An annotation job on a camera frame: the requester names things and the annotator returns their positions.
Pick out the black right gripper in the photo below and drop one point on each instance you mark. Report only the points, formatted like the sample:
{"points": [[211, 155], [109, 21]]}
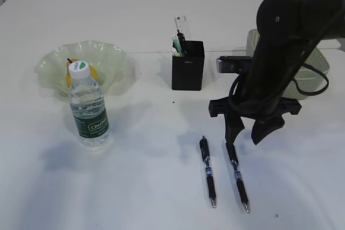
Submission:
{"points": [[257, 90]]}

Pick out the black square pen holder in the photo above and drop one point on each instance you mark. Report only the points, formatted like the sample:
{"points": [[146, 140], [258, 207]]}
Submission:
{"points": [[187, 71]]}

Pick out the transparent plastic ruler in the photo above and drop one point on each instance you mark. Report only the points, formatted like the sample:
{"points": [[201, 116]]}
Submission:
{"points": [[182, 26]]}

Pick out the clear water bottle green label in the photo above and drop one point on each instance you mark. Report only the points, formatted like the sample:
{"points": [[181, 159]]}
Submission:
{"points": [[87, 104]]}

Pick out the black gel pen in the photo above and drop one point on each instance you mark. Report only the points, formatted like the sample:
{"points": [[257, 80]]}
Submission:
{"points": [[181, 40], [238, 176], [205, 154]]}

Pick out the yellow pen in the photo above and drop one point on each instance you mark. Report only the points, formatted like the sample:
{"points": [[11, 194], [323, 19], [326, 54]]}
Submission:
{"points": [[175, 52]]}

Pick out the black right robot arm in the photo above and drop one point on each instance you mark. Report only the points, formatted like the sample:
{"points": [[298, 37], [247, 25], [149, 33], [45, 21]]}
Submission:
{"points": [[289, 30]]}

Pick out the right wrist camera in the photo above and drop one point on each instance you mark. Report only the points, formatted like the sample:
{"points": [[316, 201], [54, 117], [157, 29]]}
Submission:
{"points": [[233, 64]]}

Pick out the green plastic woven basket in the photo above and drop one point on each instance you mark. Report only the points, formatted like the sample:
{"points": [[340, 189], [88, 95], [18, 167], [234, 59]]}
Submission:
{"points": [[307, 80]]}

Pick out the yellow pear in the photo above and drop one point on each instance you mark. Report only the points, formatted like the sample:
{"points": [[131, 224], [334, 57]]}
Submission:
{"points": [[94, 72]]}

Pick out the teal green pen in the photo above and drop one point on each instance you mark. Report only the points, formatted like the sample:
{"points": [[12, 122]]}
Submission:
{"points": [[177, 46]]}

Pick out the green wavy glass plate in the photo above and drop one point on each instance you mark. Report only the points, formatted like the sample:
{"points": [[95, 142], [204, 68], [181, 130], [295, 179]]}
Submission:
{"points": [[110, 62]]}

